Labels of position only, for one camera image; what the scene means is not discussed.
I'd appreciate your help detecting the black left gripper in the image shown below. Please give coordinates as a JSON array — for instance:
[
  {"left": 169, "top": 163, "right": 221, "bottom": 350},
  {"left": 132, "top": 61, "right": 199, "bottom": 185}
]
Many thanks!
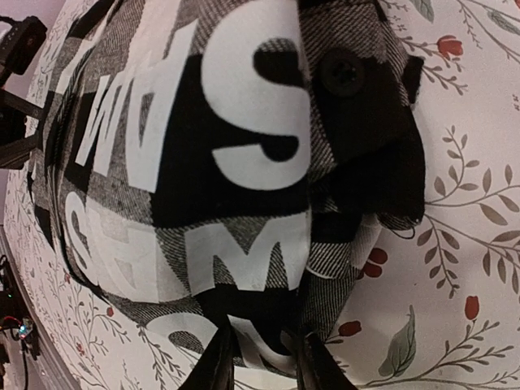
[{"left": 1, "top": 89, "right": 43, "bottom": 169}]

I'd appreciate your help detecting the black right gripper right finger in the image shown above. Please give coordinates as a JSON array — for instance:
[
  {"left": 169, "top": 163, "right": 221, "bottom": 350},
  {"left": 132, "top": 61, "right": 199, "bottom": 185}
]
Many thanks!
[{"left": 296, "top": 330, "right": 353, "bottom": 390}]

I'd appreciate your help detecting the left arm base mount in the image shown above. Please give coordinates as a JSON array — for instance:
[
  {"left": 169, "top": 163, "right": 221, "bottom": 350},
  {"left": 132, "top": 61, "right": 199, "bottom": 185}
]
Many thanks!
[{"left": 1, "top": 254, "right": 41, "bottom": 389}]

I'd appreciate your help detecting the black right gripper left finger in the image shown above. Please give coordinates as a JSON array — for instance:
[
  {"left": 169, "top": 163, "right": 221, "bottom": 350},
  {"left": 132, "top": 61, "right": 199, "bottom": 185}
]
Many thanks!
[{"left": 184, "top": 323, "right": 235, "bottom": 390}]

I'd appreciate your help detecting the black white checkered shirt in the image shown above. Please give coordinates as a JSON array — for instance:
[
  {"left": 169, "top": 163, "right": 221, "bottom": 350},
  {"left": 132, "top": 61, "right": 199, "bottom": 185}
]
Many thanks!
[{"left": 28, "top": 1, "right": 425, "bottom": 375}]

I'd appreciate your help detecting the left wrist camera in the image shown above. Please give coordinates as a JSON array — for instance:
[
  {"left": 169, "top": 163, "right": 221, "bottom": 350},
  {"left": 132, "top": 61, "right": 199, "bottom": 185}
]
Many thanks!
[{"left": 1, "top": 15, "right": 47, "bottom": 85}]

